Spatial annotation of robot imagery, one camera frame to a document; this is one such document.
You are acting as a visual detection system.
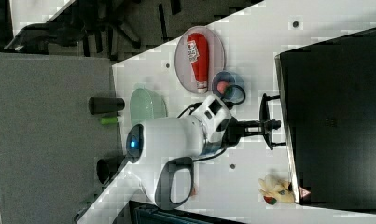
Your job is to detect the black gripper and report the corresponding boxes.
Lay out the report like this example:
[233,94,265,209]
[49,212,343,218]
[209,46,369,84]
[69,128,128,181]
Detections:
[223,117,281,148]

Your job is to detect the black oven door handle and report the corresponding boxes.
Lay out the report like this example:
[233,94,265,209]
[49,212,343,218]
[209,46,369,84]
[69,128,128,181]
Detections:
[259,93,286,150]

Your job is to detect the black toaster oven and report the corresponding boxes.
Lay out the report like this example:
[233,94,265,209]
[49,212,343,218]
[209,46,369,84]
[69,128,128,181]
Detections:
[275,27,376,215]

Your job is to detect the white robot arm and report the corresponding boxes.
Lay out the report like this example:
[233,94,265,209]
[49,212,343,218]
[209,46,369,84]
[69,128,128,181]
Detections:
[124,95,281,210]

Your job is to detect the blue small bowl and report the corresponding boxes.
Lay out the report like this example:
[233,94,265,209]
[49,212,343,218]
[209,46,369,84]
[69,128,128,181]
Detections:
[212,71,244,103]

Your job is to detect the pink green toy fruit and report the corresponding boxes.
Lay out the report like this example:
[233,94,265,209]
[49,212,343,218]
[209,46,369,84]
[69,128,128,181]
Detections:
[216,81,232,96]

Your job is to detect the grey round plate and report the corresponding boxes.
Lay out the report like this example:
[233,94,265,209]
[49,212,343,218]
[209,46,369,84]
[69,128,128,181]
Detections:
[174,26,226,93]

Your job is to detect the red ketchup bottle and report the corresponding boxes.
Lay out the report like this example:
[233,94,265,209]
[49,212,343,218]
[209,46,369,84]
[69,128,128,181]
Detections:
[187,33,209,94]

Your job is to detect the green perforated colander basket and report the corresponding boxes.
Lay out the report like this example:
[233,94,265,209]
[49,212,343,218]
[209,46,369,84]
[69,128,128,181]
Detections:
[130,88,167,125]

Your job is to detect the green marker pen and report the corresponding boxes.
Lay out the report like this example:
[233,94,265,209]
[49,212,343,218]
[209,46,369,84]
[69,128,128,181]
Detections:
[100,116,122,125]

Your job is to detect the black cylinder post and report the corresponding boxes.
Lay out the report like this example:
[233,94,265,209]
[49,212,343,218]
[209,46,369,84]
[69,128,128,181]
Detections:
[88,97,125,115]
[96,156,126,184]

